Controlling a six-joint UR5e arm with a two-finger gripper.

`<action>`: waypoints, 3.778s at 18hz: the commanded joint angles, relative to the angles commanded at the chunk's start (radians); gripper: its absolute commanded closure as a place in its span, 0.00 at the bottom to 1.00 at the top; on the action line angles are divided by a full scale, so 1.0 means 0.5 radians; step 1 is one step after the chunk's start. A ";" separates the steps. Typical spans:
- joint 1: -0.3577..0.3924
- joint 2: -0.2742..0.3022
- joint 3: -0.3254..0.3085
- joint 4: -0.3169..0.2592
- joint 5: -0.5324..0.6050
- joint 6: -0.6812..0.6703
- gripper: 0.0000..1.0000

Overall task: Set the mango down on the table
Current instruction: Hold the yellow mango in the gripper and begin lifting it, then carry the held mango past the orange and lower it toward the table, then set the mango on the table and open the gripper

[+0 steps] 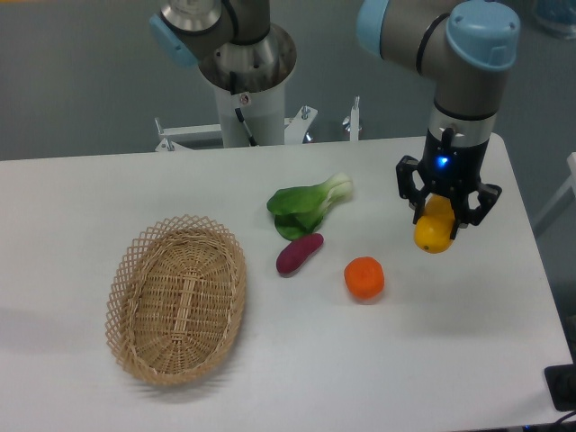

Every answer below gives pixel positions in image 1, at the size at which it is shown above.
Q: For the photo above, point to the purple sweet potato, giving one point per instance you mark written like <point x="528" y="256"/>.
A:
<point x="293" y="256"/>

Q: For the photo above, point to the white metal base frame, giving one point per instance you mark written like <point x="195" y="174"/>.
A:
<point x="296" y="130"/>

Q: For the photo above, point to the blue object top right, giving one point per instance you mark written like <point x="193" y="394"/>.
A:
<point x="557" y="17"/>

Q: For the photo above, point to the orange tangerine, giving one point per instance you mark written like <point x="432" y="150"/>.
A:
<point x="364" y="277"/>

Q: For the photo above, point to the woven wicker basket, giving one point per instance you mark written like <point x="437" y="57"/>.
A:
<point x="177" y="301"/>

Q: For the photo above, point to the green bok choy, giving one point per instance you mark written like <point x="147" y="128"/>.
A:
<point x="298" y="211"/>

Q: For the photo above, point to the yellow mango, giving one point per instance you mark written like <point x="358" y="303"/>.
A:
<point x="432" y="232"/>

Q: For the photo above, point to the white furniture piece right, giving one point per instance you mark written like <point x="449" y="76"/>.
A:
<point x="558" y="203"/>

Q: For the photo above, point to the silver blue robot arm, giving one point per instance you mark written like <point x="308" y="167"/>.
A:
<point x="466" y="47"/>

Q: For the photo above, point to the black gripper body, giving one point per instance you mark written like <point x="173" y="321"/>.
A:
<point x="443" y="167"/>

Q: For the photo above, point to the black device at edge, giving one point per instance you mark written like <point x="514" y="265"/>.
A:
<point x="560" y="381"/>

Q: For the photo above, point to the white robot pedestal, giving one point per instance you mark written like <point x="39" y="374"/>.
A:
<point x="260" y="113"/>

